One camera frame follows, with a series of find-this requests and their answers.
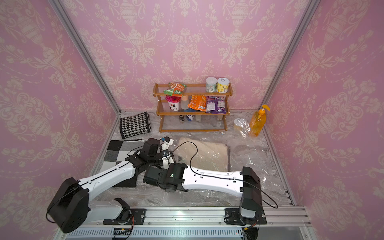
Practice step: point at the beige knitted scarf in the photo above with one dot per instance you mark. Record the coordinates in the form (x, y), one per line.
(210, 156)

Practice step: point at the small white bottle on shelf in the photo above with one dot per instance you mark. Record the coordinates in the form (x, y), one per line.
(184, 102)

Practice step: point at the yellow white cup can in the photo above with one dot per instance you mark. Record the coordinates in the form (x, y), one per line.
(222, 85)

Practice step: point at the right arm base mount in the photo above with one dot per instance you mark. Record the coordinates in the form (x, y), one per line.
(242, 217)

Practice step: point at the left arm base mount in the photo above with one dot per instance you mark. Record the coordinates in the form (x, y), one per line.
(127, 215)

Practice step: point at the black white houndstooth scarf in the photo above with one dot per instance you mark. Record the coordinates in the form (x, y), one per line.
(135, 125)

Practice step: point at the orange snack bag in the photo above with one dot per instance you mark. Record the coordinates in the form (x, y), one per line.
(198, 103)

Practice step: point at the wooden three-tier shelf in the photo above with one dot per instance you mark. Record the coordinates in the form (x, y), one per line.
(164, 110)

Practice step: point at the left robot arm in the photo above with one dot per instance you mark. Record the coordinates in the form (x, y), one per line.
(72, 204)

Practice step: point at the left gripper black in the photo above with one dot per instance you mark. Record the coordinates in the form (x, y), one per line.
(167, 153)

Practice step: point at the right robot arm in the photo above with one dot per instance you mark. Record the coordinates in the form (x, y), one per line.
(244, 184)

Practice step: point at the pink lid yogurt cup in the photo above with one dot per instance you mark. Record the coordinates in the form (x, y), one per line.
(174, 103)

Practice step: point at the green white cup can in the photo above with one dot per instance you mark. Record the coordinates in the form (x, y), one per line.
(211, 83)

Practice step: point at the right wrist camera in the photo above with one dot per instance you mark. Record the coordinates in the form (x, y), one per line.
(167, 159)

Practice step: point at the aluminium front rail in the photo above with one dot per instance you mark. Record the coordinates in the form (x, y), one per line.
(214, 217)

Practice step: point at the purple snack bag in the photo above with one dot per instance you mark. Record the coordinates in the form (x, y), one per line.
(215, 105)

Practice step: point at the red green snack packet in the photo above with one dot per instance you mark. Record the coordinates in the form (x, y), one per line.
(175, 89)

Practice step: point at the orange soap pump bottle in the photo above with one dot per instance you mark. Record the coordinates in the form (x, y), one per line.
(258, 121)

